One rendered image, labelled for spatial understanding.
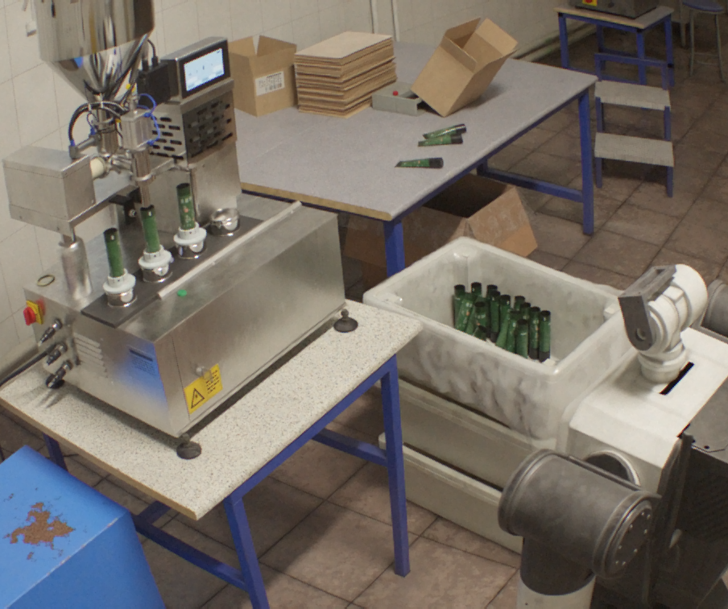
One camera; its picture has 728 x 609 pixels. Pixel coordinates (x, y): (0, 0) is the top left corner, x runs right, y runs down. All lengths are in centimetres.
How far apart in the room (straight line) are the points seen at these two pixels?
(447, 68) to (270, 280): 157
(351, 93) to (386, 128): 24
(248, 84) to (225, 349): 185
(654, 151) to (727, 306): 366
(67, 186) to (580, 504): 136
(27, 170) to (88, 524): 79
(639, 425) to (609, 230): 348
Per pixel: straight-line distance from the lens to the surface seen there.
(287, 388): 225
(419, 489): 298
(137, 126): 200
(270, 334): 223
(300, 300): 229
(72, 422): 228
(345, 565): 287
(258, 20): 451
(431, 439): 282
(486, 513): 283
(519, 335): 271
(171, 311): 205
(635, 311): 106
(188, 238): 219
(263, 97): 382
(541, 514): 99
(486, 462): 272
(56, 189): 206
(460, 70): 354
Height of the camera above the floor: 202
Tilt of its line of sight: 31 degrees down
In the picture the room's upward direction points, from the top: 6 degrees counter-clockwise
